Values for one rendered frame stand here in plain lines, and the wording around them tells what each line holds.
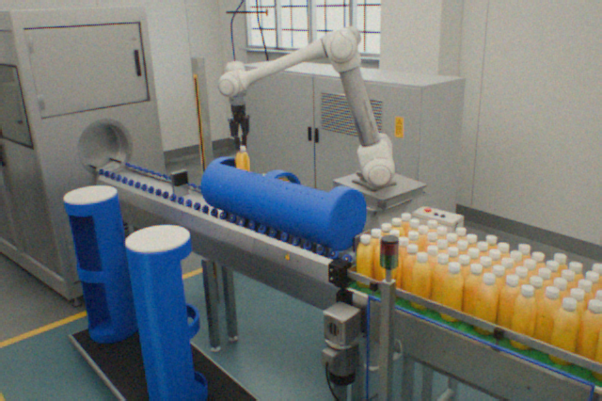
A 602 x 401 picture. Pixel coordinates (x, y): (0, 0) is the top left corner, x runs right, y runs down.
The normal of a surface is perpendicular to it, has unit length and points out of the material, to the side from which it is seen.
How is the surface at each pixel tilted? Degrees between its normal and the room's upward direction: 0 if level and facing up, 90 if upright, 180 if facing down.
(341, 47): 86
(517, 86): 90
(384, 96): 90
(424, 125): 90
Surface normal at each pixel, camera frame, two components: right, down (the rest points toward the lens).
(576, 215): -0.76, 0.25
